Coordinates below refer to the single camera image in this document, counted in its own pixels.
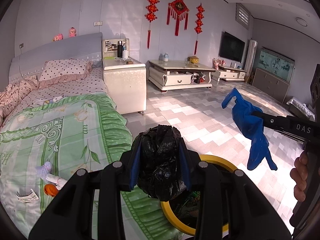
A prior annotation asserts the printed paper strip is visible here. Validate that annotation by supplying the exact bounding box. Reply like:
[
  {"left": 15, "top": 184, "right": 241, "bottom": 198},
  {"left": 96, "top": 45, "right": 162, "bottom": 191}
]
[{"left": 16, "top": 189, "right": 38, "bottom": 203}]

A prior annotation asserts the person's right hand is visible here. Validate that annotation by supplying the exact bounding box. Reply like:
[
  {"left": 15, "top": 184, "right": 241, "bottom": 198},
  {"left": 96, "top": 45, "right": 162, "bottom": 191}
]
[{"left": 290, "top": 151, "right": 310, "bottom": 202}]

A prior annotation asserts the white nightstand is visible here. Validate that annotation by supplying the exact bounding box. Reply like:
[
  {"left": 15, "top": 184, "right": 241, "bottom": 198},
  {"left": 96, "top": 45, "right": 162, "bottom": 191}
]
[{"left": 102, "top": 38, "right": 147, "bottom": 115}]

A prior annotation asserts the black speaker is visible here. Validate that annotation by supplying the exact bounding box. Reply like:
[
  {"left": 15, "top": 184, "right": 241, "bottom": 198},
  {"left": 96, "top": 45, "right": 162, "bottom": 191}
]
[{"left": 310, "top": 64, "right": 320, "bottom": 110}]

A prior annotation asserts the long red knot ornament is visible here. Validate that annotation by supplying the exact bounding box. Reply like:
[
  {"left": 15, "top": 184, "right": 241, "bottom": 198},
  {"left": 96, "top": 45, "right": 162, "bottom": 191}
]
[
  {"left": 194, "top": 3, "right": 205, "bottom": 55},
  {"left": 144, "top": 0, "right": 160, "bottom": 50}
]

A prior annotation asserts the red diamond knot ornament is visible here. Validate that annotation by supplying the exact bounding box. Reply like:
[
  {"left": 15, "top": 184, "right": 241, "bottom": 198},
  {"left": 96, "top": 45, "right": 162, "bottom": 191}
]
[{"left": 167, "top": 0, "right": 190, "bottom": 37}]

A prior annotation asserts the black plastic bag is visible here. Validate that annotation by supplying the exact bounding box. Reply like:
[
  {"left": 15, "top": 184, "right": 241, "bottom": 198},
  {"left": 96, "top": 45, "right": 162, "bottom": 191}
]
[{"left": 136, "top": 124, "right": 188, "bottom": 202}]

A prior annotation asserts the grey cabinet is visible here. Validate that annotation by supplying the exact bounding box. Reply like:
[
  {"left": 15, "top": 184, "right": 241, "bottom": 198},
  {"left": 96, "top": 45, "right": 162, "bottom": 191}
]
[{"left": 251, "top": 67, "right": 290, "bottom": 104}]

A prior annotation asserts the white covered bench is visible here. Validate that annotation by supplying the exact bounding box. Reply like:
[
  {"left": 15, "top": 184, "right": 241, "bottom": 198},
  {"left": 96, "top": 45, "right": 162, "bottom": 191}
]
[{"left": 286, "top": 97, "right": 315, "bottom": 122}]

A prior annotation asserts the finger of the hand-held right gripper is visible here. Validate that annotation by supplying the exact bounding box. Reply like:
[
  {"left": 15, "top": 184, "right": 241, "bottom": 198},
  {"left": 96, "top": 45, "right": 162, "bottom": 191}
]
[{"left": 251, "top": 111, "right": 288, "bottom": 131}]

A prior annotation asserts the pink toy figure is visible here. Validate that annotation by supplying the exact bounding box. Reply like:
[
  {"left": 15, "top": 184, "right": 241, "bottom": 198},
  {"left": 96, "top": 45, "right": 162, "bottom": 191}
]
[{"left": 212, "top": 58, "right": 225, "bottom": 70}]

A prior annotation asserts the grey upholstered bed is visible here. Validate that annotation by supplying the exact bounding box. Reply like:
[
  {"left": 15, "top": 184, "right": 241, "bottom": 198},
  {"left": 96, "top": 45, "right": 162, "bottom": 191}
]
[{"left": 0, "top": 32, "right": 190, "bottom": 240}]

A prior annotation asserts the yellow rimmed waste bin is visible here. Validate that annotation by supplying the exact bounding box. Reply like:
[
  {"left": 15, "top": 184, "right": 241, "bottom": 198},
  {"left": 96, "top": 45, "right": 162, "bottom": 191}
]
[{"left": 160, "top": 154, "right": 244, "bottom": 237}]

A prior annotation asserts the white coffee table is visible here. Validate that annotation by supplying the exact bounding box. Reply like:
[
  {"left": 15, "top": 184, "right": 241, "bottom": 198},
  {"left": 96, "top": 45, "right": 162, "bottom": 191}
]
[{"left": 148, "top": 59, "right": 216, "bottom": 90}]

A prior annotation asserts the green floral bedspread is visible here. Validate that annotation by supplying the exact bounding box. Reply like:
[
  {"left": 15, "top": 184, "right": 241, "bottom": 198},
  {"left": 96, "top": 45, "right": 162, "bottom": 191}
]
[{"left": 0, "top": 94, "right": 190, "bottom": 240}]

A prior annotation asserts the blue rubber glove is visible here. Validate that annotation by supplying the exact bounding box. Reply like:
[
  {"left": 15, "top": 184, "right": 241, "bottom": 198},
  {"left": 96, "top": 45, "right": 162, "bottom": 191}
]
[{"left": 221, "top": 87, "right": 277, "bottom": 171}]

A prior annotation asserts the pink polka dot pillow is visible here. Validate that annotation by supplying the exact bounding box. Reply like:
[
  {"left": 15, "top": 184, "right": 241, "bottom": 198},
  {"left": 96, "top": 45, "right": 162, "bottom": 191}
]
[{"left": 37, "top": 59, "right": 93, "bottom": 88}]

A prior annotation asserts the white lavender foam net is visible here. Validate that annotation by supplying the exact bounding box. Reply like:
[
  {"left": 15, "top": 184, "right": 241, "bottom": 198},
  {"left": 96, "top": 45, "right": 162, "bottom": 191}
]
[{"left": 36, "top": 162, "right": 68, "bottom": 188}]

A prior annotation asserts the wall television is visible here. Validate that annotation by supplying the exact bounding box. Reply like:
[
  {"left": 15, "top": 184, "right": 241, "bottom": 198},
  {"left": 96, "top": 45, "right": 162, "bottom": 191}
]
[{"left": 218, "top": 31, "right": 246, "bottom": 63}]

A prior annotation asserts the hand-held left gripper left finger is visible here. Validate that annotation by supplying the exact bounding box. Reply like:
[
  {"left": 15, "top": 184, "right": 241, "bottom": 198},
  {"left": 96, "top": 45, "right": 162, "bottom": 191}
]
[{"left": 29, "top": 135, "right": 143, "bottom": 240}]

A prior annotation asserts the window with blinds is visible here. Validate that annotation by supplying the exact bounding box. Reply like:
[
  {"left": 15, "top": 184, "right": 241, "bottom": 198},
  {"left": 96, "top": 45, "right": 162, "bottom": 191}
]
[{"left": 235, "top": 3, "right": 251, "bottom": 30}]

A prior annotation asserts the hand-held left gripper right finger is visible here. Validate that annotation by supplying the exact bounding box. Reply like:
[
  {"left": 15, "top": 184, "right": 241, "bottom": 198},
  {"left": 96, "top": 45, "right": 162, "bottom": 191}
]
[{"left": 179, "top": 140, "right": 292, "bottom": 240}]

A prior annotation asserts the pink polka dot quilt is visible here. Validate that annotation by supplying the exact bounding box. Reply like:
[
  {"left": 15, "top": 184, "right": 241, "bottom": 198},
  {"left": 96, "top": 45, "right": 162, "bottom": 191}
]
[{"left": 0, "top": 76, "right": 39, "bottom": 125}]

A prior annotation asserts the green snack bag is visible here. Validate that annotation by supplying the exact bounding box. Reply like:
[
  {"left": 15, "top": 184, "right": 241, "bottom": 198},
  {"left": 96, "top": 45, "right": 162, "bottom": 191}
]
[{"left": 179, "top": 191, "right": 203, "bottom": 215}]

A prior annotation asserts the white standing air conditioner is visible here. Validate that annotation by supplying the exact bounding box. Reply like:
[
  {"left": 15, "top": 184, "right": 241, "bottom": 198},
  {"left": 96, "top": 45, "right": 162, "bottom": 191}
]
[{"left": 244, "top": 39, "right": 258, "bottom": 72}]

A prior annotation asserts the white television cabinet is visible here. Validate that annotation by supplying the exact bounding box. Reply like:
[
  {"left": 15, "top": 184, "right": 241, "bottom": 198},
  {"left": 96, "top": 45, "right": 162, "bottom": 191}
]
[{"left": 217, "top": 65, "right": 248, "bottom": 82}]

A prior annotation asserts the glass fish tank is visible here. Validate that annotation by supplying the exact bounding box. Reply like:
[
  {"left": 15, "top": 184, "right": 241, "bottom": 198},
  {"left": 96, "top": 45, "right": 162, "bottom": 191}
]
[{"left": 257, "top": 46, "right": 295, "bottom": 82}]

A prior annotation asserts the orange round lid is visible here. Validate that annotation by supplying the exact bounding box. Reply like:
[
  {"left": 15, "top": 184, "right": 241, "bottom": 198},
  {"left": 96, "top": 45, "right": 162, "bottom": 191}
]
[{"left": 44, "top": 184, "right": 59, "bottom": 197}]

